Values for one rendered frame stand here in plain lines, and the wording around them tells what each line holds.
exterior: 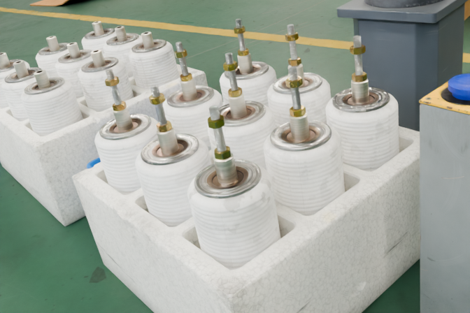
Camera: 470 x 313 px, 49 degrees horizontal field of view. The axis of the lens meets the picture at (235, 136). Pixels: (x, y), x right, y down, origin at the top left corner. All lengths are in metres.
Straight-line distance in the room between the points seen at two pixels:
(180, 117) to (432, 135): 0.38
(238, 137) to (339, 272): 0.21
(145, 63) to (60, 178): 0.29
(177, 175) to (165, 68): 0.50
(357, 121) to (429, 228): 0.16
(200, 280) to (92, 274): 0.37
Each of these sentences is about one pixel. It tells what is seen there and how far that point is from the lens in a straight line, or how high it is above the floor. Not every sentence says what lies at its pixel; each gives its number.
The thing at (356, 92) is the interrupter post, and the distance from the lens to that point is 0.70.
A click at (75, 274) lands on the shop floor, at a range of 0.94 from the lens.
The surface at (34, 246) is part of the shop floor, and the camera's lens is 1.05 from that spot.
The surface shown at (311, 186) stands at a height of 0.21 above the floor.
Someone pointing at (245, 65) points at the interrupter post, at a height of 0.27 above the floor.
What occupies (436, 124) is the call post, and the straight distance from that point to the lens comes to 0.56.
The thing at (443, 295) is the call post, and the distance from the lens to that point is 0.70.
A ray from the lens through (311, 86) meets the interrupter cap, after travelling 0.77.
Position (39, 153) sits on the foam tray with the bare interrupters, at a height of 0.16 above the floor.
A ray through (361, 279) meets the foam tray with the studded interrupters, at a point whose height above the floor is 0.06.
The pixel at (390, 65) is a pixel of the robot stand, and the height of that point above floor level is 0.20.
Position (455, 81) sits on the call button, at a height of 0.33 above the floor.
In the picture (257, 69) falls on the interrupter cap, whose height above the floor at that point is 0.25.
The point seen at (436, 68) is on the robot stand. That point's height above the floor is 0.19.
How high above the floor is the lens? 0.55
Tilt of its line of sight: 27 degrees down
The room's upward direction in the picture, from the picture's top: 11 degrees counter-clockwise
